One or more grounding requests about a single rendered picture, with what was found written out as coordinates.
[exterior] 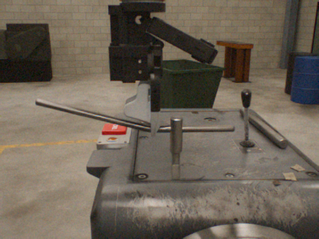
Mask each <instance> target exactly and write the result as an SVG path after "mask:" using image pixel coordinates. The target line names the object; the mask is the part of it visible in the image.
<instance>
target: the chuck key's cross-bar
mask: <svg viewBox="0 0 319 239"><path fill-rule="evenodd" d="M35 104H36V105H39V106H42V107H45V108H49V109H53V110H59V111H62V112H66V113H69V114H75V115H78V116H82V117H86V118H92V119H95V120H99V121H103V122H109V123H112V124H116V125H120V126H125V127H129V128H132V129H136V130H140V131H146V132H150V133H151V126H149V125H146V124H143V123H138V122H133V121H128V120H126V119H122V118H116V117H112V116H108V115H106V114H100V113H96V112H92V111H89V110H83V109H79V108H76V107H73V106H69V105H63V104H59V103H57V102H52V101H47V100H43V99H40V98H37V99H36V101H35ZM234 130H235V128H234V125H195V126H183V127H182V132H183V133H186V132H234ZM157 133H171V126H160V127H159V129H158V131H157Z"/></svg>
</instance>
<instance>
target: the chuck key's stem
mask: <svg viewBox="0 0 319 239"><path fill-rule="evenodd" d="M170 126H171V133H170V152H172V163H171V178H172V180H179V169H180V165H179V153H180V152H182V142H183V132H182V127H183V118H182V117H180V116H172V117H171V118H170Z"/></svg>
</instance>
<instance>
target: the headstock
mask: <svg viewBox="0 0 319 239"><path fill-rule="evenodd" d="M239 110H240V108H222V109H161V110H160V126H170V118H171V117H172V116H180V117H182V118H183V126H195V125H234V128H235V130H234V132H186V133H183V142H182V152H180V153H179V165H180V169H179V180H172V178H171V163H172V152H170V133H156V134H155V136H151V133H150V132H146V131H140V130H136V129H132V132H131V136H130V141H129V144H107V145H104V146H103V147H102V148H101V150H125V151H124V152H123V153H121V154H120V155H116V156H114V160H113V163H112V166H111V167H109V168H107V169H105V170H104V171H103V173H102V174H101V176H100V179H99V183H98V185H97V188H96V190H95V198H94V202H93V206H92V209H91V215H90V219H91V239H183V238H184V237H186V236H189V235H191V234H193V233H195V232H198V231H200V230H204V229H206V228H212V227H215V226H220V225H227V224H256V225H261V226H266V227H269V228H275V229H277V230H280V231H282V232H285V233H287V234H289V235H291V236H293V237H295V238H296V239H319V166H318V165H317V164H315V163H314V161H312V160H310V158H309V157H307V156H306V155H305V154H304V153H303V152H301V151H300V150H299V149H298V148H297V147H296V146H295V145H293V144H292V143H291V142H290V141H289V140H288V139H286V138H285V137H284V136H283V135H281V134H280V133H279V132H278V131H277V130H276V129H275V128H274V127H273V126H271V125H270V124H269V123H268V122H267V121H266V120H264V119H263V118H262V117H260V116H259V114H257V113H256V112H255V111H254V110H251V109H249V111H250V112H251V113H252V114H254V115H255V116H256V117H257V118H259V119H260V120H261V121H263V122H264V123H265V124H267V125H268V126H269V127H271V128H272V129H273V130H274V131H276V132H277V133H278V134H280V135H281V136H282V137H283V138H285V139H286V140H287V141H288V146H287V147H286V148H280V147H279V146H278V145H277V144H276V143H274V142H273V141H272V140H271V139H269V138H268V137H267V136H266V135H264V133H263V132H262V131H260V130H259V129H258V128H257V127H256V126H254V125H253V124H252V123H251V122H250V121H248V125H249V139H250V141H251V142H253V143H255V146H254V147H244V146H241V145H240V144H239V142H241V141H243V140H244V117H243V115H242V114H240V113H239ZM295 164H298V165H300V166H301V167H302V168H303V169H306V170H304V171H300V172H298V171H297V170H295V169H292V168H290V167H292V166H294V165H295ZM291 172H292V173H293V174H294V176H295V177H296V180H297V181H294V180H293V181H292V180H290V179H289V180H286V179H285V176H284V175H283V173H291ZM277 179H278V181H279V182H280V183H281V184H277V185H274V184H272V182H274V181H276V180H277Z"/></svg>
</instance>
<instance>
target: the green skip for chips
mask: <svg viewBox="0 0 319 239"><path fill-rule="evenodd" d="M225 70H226V68H223V67H219V66H216V65H212V64H207V63H205V64H203V63H200V62H197V61H193V60H188V59H175V60H163V74H162V79H161V109H212V108H213V104H214V101H215V97H216V95H217V91H218V88H219V84H220V81H221V77H222V74H223V71H225Z"/></svg>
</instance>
